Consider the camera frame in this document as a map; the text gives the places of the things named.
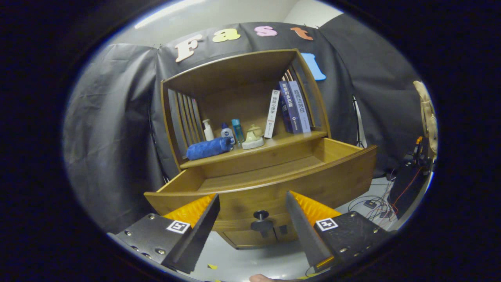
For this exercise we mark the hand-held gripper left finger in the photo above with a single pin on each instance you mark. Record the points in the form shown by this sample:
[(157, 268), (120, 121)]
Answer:
[(199, 239)]

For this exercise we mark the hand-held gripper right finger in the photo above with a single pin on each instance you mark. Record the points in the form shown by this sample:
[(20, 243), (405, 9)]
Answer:
[(303, 231)]

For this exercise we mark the wooden drawer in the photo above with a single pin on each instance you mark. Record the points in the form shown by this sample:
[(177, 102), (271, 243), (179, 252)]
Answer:
[(250, 196)]

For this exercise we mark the wooden cabinet door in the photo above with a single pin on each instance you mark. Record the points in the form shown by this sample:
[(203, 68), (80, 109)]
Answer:
[(242, 238), (291, 235)]

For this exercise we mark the wooden cabinet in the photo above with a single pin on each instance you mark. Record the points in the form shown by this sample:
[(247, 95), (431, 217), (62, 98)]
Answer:
[(235, 74)]

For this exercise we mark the blue rolled towel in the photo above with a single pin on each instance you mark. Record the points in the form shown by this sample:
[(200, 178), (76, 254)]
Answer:
[(207, 148)]

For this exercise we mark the white pump bottle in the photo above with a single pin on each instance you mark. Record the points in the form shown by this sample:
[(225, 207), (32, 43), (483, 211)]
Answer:
[(208, 134)]

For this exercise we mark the white bottle with blue cap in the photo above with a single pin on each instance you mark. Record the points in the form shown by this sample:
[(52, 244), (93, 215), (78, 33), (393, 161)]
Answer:
[(227, 133)]

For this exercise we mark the black box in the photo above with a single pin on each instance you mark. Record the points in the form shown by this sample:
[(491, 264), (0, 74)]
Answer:
[(407, 188)]

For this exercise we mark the clear blue bottle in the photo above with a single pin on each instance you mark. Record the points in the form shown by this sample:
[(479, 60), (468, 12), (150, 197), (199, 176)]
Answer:
[(237, 131)]

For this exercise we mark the black backdrop stand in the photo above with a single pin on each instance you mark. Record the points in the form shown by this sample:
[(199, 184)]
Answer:
[(357, 125)]

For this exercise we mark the light purple book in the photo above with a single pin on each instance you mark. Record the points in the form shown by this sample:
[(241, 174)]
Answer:
[(301, 109)]

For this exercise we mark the white book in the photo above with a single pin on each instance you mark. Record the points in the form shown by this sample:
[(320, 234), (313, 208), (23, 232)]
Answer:
[(272, 113)]

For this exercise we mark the dark blue book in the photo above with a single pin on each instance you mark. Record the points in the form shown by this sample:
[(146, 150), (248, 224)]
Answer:
[(289, 109)]

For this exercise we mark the orange-tipped black tool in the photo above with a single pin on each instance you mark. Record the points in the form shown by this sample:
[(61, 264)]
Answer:
[(419, 147)]

